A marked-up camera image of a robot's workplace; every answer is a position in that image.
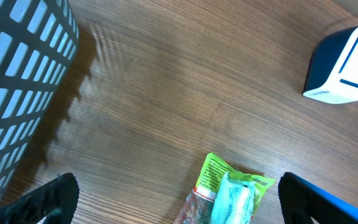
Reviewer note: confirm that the green snack bag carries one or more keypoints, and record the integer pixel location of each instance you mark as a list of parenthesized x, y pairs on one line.
[(199, 203)]

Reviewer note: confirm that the grey plastic shopping basket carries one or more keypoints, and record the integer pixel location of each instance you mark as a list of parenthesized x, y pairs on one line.
[(38, 42)]

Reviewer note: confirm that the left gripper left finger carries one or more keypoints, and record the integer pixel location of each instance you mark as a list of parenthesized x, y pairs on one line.
[(54, 202)]

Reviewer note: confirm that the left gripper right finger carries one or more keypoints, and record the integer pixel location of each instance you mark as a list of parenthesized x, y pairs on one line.
[(303, 202)]

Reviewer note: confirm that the teal wrapped packet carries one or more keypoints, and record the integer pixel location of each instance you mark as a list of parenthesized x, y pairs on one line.
[(234, 203)]

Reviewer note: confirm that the white barcode scanner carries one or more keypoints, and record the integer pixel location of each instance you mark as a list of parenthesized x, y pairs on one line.
[(333, 71)]

